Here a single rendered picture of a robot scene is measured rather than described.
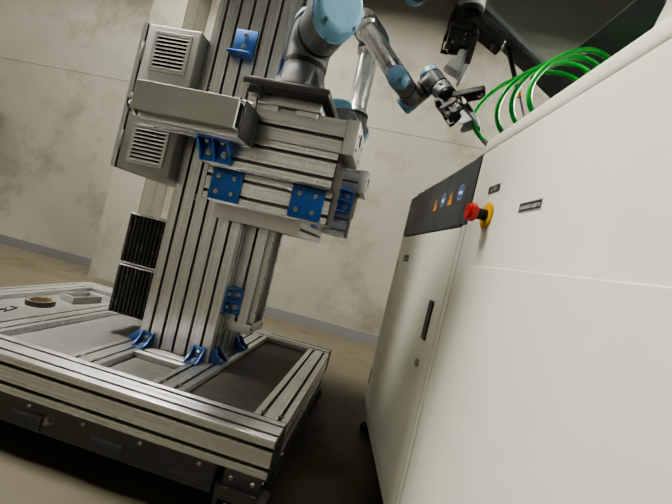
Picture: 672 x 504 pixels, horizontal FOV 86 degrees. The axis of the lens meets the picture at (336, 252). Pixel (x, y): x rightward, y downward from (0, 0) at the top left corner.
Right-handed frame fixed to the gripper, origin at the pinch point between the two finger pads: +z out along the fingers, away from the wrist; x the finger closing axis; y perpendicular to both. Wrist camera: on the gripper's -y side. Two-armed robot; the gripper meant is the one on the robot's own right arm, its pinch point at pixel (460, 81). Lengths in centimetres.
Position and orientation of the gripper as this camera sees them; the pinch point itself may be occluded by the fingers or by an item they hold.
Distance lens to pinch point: 118.7
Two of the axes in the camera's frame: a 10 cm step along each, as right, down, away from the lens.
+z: -2.3, 9.7, 0.0
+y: -9.7, -2.3, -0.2
